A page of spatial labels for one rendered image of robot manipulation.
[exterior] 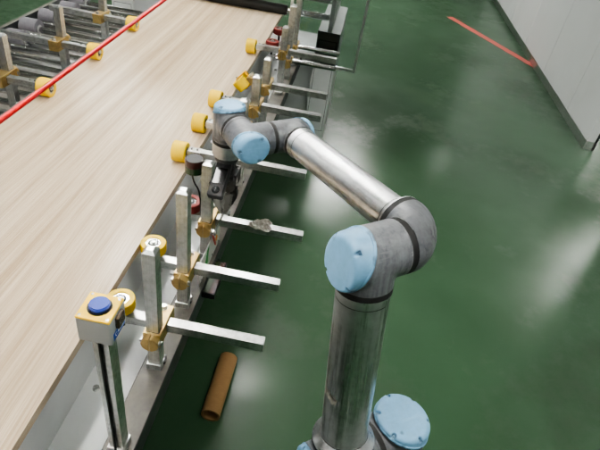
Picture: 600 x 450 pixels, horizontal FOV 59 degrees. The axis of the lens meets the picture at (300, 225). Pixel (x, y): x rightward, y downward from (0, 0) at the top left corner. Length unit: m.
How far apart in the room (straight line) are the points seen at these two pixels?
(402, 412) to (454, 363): 1.37
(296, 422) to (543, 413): 1.16
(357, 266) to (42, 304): 0.94
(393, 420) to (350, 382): 0.30
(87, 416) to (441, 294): 2.06
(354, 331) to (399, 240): 0.20
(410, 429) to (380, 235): 0.61
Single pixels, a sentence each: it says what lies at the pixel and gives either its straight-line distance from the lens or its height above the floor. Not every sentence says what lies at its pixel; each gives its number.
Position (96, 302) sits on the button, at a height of 1.23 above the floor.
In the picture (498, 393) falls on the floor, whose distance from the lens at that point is 2.79.
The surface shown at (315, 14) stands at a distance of 3.85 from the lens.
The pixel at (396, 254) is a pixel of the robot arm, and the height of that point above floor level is 1.42.
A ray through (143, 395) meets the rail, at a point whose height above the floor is 0.70.
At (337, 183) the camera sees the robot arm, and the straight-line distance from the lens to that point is 1.24.
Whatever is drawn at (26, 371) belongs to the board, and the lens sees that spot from 1.45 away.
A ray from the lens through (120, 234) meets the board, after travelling 1.77.
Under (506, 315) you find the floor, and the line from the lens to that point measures 3.18.
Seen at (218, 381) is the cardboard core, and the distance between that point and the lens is 2.37.
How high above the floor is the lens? 2.03
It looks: 38 degrees down
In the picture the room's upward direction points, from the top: 10 degrees clockwise
